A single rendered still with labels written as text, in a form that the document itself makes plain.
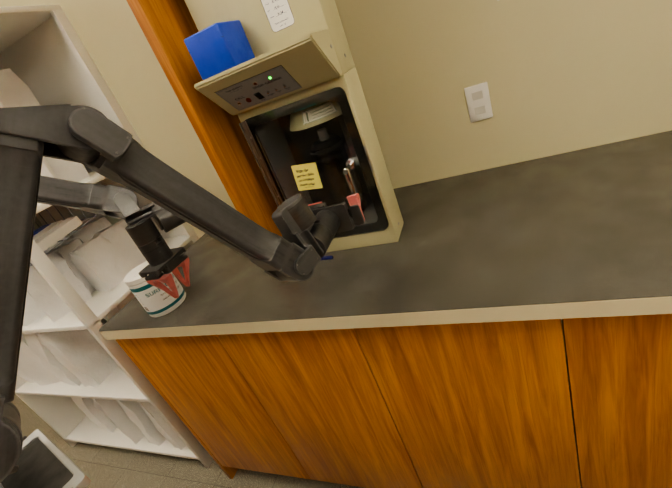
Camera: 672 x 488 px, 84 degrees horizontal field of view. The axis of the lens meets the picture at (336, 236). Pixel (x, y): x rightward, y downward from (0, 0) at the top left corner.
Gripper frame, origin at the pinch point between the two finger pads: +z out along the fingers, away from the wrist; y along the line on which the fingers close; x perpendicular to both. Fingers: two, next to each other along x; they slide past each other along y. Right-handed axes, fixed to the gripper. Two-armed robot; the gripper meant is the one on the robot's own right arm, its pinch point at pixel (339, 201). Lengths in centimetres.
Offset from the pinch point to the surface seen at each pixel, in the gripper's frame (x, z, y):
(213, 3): -49, 16, 19
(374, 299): 21.9, -10.5, -4.0
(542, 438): 68, -14, -34
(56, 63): -66, 59, 128
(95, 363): 56, 1, 152
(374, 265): 22.1, 3.7, -0.9
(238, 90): -30.1, 7.6, 17.2
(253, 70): -32.8, 5.1, 9.9
